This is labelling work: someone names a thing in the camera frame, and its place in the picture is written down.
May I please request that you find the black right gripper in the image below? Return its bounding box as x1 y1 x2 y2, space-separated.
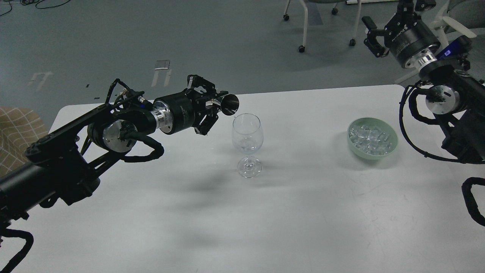
361 0 441 69

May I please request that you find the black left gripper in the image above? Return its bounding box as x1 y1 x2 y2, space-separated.
153 74 229 135

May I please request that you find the steel double jigger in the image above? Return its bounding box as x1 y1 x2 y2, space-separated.
212 94 239 116

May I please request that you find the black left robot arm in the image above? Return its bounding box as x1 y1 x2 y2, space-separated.
0 75 239 273

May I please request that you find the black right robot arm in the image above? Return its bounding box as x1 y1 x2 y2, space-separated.
362 0 485 165

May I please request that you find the clear wine glass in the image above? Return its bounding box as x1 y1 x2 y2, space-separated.
232 113 264 179

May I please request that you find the green ice bowl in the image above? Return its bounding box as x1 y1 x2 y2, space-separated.
346 117 399 161

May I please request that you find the white chair legs centre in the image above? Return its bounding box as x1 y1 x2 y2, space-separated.
283 0 363 53

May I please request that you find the grey floor plate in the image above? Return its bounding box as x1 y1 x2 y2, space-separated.
154 60 171 71

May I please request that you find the white office chair right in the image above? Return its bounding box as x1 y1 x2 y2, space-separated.
394 0 485 85

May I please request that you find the black floor cable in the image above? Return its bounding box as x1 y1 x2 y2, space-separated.
0 0 72 16

